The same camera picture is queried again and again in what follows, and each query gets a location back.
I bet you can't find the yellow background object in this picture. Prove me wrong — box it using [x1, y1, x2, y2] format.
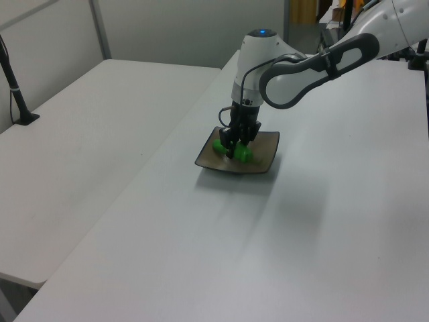
[290, 0, 318, 25]

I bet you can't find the black background pole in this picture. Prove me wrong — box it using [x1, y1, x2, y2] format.
[343, 0, 355, 32]

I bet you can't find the green chili pepper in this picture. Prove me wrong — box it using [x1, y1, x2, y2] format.
[211, 138, 264, 166]

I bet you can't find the black strap on arm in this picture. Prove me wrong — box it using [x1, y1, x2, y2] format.
[320, 49, 340, 82]

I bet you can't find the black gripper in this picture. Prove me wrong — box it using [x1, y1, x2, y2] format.
[219, 99, 263, 160]

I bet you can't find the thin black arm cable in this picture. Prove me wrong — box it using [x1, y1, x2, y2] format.
[218, 52, 303, 128]

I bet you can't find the grey metal partition post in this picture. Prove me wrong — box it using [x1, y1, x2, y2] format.
[282, 0, 293, 45]
[88, 0, 112, 62]

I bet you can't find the black camera stand, white band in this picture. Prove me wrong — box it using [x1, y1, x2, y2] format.
[0, 33, 41, 127]

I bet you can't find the brown square ceramic plate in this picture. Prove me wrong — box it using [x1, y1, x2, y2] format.
[194, 126, 281, 176]

